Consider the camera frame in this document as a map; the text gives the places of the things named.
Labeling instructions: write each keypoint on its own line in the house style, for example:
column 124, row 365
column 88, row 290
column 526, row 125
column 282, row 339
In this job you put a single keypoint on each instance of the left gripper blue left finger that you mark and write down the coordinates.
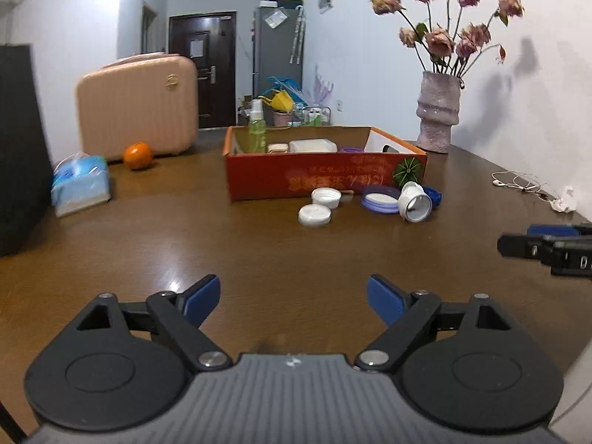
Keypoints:
column 177, row 318

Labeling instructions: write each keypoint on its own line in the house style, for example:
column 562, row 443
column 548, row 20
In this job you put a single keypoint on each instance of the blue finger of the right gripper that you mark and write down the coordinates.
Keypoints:
column 582, row 229

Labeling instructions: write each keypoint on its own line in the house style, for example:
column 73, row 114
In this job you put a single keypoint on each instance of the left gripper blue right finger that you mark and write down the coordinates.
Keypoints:
column 410, row 319

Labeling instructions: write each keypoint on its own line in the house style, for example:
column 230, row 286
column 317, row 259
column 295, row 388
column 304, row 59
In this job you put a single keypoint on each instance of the white tape roll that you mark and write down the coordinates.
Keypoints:
column 414, row 204

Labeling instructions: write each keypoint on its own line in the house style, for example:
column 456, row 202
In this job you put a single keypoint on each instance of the blue gear-shaped lid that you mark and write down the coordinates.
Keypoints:
column 434, row 196

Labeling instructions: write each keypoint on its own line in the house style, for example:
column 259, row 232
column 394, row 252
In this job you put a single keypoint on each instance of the translucent white plastic box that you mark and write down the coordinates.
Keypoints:
column 312, row 146

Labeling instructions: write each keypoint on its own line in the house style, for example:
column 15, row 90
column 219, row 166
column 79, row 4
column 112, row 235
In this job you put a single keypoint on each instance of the green spray bottle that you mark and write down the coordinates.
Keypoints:
column 257, row 128

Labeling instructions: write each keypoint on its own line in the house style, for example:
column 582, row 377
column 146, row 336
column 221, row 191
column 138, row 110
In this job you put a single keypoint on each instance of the purple gear-shaped lid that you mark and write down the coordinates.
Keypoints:
column 351, row 150

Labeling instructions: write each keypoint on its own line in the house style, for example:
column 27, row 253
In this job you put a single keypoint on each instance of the beige square charger plug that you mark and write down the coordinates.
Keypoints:
column 278, row 148

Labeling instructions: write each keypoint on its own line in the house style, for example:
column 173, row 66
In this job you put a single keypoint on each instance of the crumpled white tissue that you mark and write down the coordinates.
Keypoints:
column 567, row 201

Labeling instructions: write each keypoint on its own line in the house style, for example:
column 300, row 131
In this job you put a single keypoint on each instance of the lavender round lid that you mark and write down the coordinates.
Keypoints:
column 380, row 199

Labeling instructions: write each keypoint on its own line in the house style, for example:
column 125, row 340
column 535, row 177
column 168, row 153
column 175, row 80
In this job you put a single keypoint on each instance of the white round lid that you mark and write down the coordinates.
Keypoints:
column 328, row 197
column 314, row 215

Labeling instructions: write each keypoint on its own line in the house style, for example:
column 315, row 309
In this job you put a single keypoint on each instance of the orange cardboard box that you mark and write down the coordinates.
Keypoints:
column 387, row 160

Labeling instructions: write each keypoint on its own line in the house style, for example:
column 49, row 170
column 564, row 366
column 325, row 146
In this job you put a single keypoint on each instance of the orange fruit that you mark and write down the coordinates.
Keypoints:
column 138, row 156

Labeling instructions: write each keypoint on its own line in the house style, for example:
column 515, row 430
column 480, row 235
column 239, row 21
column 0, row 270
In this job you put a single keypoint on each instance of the pink textured vase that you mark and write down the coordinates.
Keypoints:
column 438, row 108

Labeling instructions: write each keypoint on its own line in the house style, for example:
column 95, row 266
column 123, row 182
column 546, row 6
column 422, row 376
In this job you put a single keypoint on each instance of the blue tissue pack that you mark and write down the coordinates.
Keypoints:
column 80, row 182

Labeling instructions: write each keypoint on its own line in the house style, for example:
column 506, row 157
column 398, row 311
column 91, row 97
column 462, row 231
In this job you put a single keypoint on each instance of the pink small suitcase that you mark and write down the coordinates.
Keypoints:
column 150, row 98

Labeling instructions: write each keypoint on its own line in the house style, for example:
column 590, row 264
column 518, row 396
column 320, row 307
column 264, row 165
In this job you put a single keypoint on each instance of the dried pink roses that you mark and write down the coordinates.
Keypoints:
column 451, row 47

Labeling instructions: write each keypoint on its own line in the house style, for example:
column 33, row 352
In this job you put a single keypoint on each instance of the black paper bag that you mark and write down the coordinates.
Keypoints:
column 26, row 171

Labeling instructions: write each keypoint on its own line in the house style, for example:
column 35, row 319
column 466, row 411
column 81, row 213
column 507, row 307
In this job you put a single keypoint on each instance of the yellow blue toy pile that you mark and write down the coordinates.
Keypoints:
column 285, row 104

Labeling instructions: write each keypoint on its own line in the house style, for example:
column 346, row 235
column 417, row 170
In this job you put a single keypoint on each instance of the grey refrigerator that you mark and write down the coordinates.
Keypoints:
column 278, row 44

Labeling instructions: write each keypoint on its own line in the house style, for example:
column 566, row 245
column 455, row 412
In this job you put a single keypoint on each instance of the dark brown entrance door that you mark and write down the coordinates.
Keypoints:
column 209, row 41

